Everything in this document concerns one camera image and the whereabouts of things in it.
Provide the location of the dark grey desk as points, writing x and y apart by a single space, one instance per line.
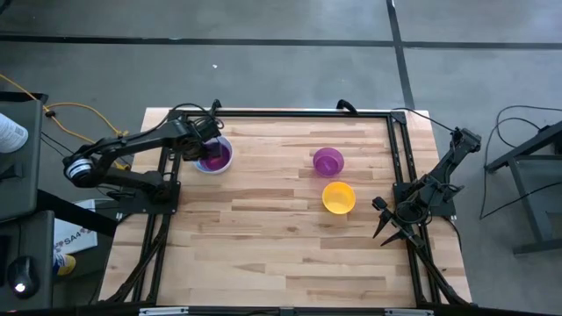
44 246

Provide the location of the silver bracket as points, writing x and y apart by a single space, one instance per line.
408 312
162 311

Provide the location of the black clamp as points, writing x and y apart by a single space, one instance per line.
347 106
215 105

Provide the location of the purple plastic bowl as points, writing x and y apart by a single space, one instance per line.
328 161

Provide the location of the dark grey panel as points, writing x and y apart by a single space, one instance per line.
22 184

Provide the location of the white plastic bowl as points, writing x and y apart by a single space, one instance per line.
214 172

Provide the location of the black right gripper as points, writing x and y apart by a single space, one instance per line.
410 215

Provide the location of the white printed container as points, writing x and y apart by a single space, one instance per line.
11 134

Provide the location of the white cardboard box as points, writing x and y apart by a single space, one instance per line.
72 239

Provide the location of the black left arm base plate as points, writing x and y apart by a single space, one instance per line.
140 205

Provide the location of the black metal stand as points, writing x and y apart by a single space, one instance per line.
522 149

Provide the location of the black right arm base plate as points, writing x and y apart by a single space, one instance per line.
445 209

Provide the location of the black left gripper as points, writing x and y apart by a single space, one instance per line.
206 131

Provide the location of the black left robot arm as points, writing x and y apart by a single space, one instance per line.
131 140

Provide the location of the yellow white shoe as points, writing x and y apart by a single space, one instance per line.
66 265

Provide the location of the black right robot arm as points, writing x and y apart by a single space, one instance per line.
443 164

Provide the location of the black bar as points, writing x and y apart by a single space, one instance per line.
74 215

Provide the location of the black aluminium frame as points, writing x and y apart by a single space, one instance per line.
285 113

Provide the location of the yellow plastic bowl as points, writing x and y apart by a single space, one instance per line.
338 198

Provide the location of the black computer mouse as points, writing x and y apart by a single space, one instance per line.
24 274

